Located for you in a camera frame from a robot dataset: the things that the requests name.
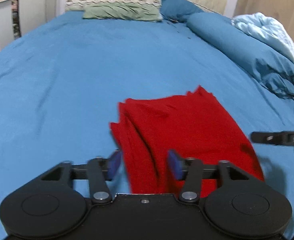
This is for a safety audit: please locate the red knit sweater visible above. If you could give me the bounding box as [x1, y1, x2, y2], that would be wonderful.
[110, 87, 264, 194]

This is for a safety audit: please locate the blue rolled duvet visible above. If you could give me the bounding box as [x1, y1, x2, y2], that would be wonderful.
[187, 12, 294, 98]

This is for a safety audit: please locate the blue bed sheet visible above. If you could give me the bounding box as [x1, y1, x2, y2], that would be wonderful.
[0, 11, 294, 239]

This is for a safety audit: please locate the white grey wardrobe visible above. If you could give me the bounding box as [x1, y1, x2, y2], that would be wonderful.
[18, 0, 56, 36]

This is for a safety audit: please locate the dark blue pillow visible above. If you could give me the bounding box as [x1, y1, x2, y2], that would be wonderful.
[160, 0, 203, 23]

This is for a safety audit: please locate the green pillow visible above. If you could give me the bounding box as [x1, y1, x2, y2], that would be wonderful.
[82, 2, 163, 22]

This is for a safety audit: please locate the light blue blanket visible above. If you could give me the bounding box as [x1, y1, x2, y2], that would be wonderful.
[231, 12, 294, 64]

